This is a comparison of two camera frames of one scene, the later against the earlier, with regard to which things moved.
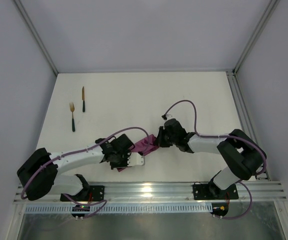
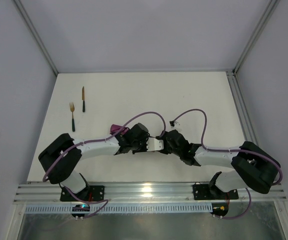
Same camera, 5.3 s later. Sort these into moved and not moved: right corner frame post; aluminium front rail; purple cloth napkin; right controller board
Moved: purple cloth napkin
Not moved: aluminium front rail; right corner frame post; right controller board
